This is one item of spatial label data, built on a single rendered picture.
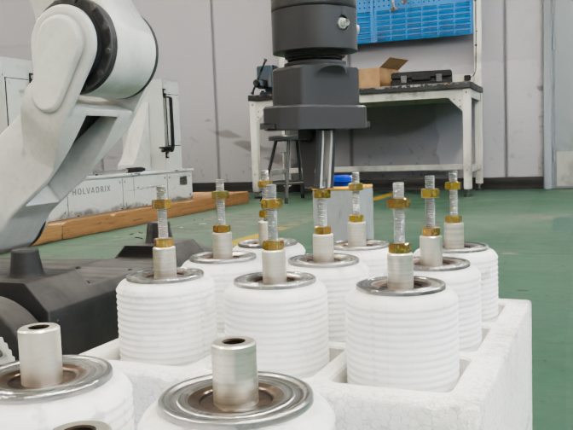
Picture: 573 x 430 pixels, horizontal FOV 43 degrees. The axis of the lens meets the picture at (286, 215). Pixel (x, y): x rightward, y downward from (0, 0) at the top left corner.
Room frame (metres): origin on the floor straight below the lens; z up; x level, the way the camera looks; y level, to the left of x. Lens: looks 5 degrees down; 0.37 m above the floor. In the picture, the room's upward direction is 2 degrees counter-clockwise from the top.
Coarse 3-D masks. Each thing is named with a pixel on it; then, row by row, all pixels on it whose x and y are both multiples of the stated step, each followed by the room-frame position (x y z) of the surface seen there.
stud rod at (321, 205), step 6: (324, 180) 0.77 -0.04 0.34; (324, 186) 0.77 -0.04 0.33; (318, 204) 0.77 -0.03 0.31; (324, 204) 0.77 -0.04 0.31; (318, 210) 0.77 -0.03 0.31; (324, 210) 0.77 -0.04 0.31; (318, 216) 0.77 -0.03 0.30; (324, 216) 0.77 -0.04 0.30; (318, 222) 0.77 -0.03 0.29; (324, 222) 0.77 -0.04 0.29
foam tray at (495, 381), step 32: (512, 320) 0.77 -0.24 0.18; (96, 352) 0.71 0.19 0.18; (480, 352) 0.66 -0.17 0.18; (512, 352) 0.70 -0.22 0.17; (160, 384) 0.63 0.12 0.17; (320, 384) 0.58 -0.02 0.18; (352, 384) 0.58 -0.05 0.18; (480, 384) 0.57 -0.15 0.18; (512, 384) 0.70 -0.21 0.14; (352, 416) 0.56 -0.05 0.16; (384, 416) 0.55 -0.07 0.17; (416, 416) 0.54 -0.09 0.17; (448, 416) 0.53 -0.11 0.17; (480, 416) 0.52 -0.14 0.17; (512, 416) 0.70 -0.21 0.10
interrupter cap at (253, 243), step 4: (248, 240) 0.95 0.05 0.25; (252, 240) 0.96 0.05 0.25; (256, 240) 0.96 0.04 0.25; (284, 240) 0.94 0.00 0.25; (288, 240) 0.95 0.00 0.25; (292, 240) 0.94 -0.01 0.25; (296, 240) 0.93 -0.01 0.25; (240, 244) 0.91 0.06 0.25; (244, 244) 0.91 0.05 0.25; (248, 244) 0.91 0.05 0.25; (252, 244) 0.91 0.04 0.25; (256, 244) 0.94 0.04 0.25; (284, 244) 0.90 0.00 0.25; (288, 244) 0.90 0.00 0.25; (292, 244) 0.91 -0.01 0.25; (296, 244) 0.92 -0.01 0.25; (252, 248) 0.90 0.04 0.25; (256, 248) 0.89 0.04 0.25; (260, 248) 0.89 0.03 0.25
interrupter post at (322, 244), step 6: (330, 234) 0.77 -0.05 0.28; (318, 240) 0.76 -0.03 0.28; (324, 240) 0.76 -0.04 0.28; (330, 240) 0.76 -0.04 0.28; (318, 246) 0.76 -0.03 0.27; (324, 246) 0.76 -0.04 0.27; (330, 246) 0.76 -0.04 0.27; (318, 252) 0.76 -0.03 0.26; (324, 252) 0.76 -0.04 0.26; (330, 252) 0.76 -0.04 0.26; (318, 258) 0.76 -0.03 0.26; (324, 258) 0.76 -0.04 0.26; (330, 258) 0.76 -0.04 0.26
